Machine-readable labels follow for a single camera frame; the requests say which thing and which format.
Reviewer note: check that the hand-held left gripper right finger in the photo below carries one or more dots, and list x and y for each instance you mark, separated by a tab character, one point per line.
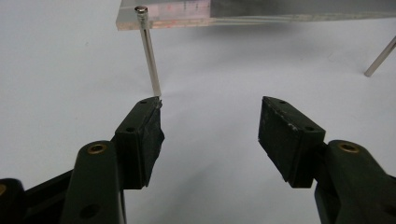
289	146

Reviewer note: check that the metal frame rod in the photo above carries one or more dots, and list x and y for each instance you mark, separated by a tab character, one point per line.
149	53
379	57

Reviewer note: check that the clear acrylic picture frame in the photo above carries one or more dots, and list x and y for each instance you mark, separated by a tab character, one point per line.
249	9

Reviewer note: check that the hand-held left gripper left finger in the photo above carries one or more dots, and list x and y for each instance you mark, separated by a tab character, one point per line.
137	149

